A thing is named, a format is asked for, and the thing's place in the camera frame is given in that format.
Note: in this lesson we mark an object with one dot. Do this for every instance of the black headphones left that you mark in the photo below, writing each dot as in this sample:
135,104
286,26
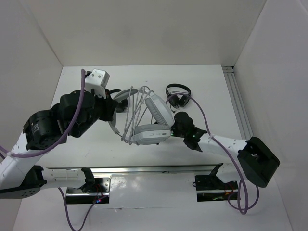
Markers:
123,105

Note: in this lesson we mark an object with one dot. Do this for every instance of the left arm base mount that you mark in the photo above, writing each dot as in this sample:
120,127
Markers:
99,193

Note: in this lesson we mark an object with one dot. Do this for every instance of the aluminium rail front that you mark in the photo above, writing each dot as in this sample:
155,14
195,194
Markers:
152,169

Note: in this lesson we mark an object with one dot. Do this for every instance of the black headphones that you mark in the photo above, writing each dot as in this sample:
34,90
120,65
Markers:
123,105
178,99

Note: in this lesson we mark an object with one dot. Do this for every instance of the aluminium rail right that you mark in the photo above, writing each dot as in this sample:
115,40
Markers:
237,102

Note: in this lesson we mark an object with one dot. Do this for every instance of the white grey headphones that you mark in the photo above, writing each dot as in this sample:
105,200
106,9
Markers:
148,118

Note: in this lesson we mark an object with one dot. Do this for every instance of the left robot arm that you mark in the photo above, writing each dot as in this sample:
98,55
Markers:
21,177

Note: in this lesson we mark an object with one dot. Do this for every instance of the black headphones right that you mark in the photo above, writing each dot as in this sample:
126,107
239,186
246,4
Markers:
178,99

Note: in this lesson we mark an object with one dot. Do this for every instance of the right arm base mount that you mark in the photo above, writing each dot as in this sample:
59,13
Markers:
211,188

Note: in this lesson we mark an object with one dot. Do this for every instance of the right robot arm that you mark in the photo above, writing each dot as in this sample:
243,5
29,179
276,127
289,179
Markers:
252,160

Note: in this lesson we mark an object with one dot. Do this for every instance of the aluminium rail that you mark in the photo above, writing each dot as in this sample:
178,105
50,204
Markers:
152,169
237,102

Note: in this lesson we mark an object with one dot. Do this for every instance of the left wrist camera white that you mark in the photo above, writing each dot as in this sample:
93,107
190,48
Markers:
96,82

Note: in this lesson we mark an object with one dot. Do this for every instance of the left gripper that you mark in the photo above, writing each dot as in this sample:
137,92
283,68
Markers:
106,103

